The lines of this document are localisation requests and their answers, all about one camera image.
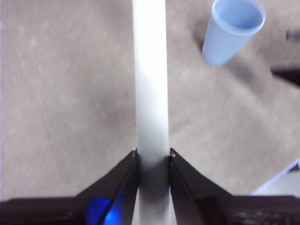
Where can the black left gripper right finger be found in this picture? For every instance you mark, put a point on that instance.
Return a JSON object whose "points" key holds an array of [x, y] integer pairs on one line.
{"points": [[222, 211]]}

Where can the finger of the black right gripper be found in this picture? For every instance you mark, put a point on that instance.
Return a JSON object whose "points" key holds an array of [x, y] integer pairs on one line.
{"points": [[291, 76], [294, 35]]}

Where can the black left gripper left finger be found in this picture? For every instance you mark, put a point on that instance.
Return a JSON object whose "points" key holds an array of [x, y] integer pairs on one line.
{"points": [[70, 211]]}

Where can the blue ribbed plastic cup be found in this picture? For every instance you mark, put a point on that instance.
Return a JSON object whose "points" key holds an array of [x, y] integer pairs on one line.
{"points": [[222, 44]]}

